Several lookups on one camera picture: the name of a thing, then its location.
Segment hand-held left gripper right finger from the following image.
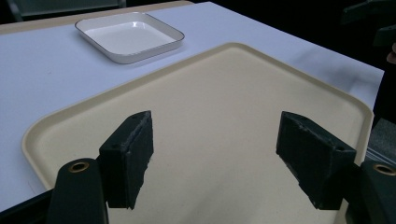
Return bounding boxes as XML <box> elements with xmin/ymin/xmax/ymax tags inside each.
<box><xmin>276</xmin><ymin>110</ymin><xmax>358</xmax><ymax>211</ymax></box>

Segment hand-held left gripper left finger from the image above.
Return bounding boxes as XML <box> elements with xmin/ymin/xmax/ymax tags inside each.
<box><xmin>98</xmin><ymin>110</ymin><xmax>155</xmax><ymax>210</ymax></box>

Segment beige plastic tray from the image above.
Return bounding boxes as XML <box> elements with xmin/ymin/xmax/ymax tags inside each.
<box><xmin>21</xmin><ymin>42</ymin><xmax>375</xmax><ymax>224</ymax></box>

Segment white square plate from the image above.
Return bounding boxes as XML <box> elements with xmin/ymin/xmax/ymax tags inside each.
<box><xmin>74</xmin><ymin>11</ymin><xmax>186</xmax><ymax>65</ymax></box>

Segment grey metal frame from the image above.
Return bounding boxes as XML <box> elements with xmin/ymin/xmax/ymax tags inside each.
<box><xmin>6</xmin><ymin>0</ymin><xmax>127</xmax><ymax>22</ymax></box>

